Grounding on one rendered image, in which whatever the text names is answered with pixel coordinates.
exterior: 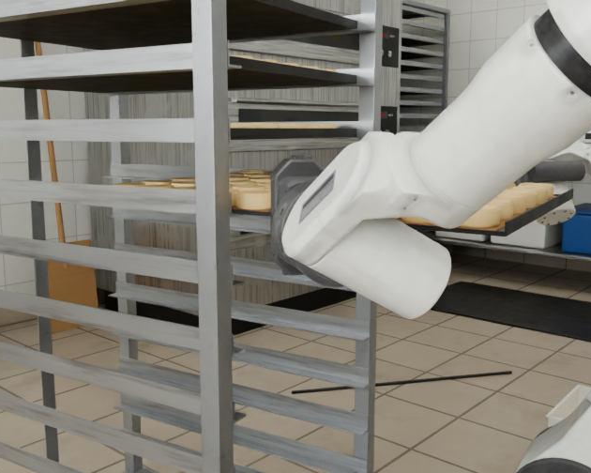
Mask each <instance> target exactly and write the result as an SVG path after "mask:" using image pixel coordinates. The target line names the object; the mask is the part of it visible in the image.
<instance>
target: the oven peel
mask: <svg viewBox="0 0 591 473"><path fill-rule="evenodd" d="M35 48H36V56H42V50H41V43H40V42H36V41H35ZM40 93H41V100H42V108H43V115H44V120H51V119H50V111H49V103H48V96H47V90H43V89H40ZM47 146H48V153H49V161H50V168H51V176H52V182H58V179H57V172H56V164H55V156H54V149H53V141H47ZM54 205H55V213H56V220H57V228H58V235H59V242H61V243H66V240H65V232H64V224H63V217H62V209H61V203H54ZM67 243H68V244H75V245H83V246H90V247H91V240H90V239H87V240H81V241H73V242H67ZM47 267H48V282H49V298H50V299H56V300H61V301H65V302H70V303H75V304H81V305H85V306H90V307H95V308H98V307H99V302H98V294H97V287H96V279H95V271H94V268H93V267H83V266H76V265H70V264H64V263H57V262H52V261H47ZM79 327H83V325H78V324H74V323H70V322H65V321H61V320H56V319H52V318H51V329H52V334H53V333H56V332H60V331H64V330H68V329H72V328H79Z"/></svg>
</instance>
